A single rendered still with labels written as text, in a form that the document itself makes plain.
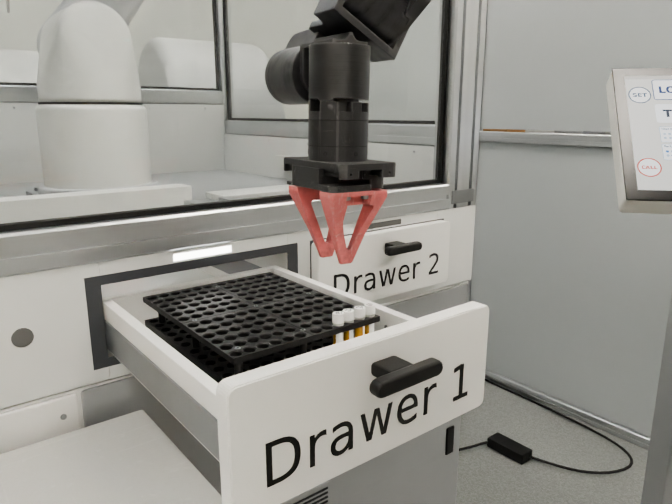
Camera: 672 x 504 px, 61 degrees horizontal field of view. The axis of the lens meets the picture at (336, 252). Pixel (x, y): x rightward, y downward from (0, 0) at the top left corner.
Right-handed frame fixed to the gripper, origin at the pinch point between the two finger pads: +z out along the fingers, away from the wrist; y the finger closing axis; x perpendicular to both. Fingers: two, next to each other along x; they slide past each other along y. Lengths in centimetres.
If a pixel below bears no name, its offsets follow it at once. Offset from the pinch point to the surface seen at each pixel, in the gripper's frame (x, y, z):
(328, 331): -1.6, 1.2, 7.7
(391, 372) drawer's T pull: -4.4, 13.7, 6.5
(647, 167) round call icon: 75, -6, -5
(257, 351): -9.8, 1.5, 7.8
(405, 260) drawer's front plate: 30.7, -22.3, 9.7
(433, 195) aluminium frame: 38.3, -24.2, -0.4
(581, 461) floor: 132, -41, 95
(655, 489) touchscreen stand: 93, -3, 67
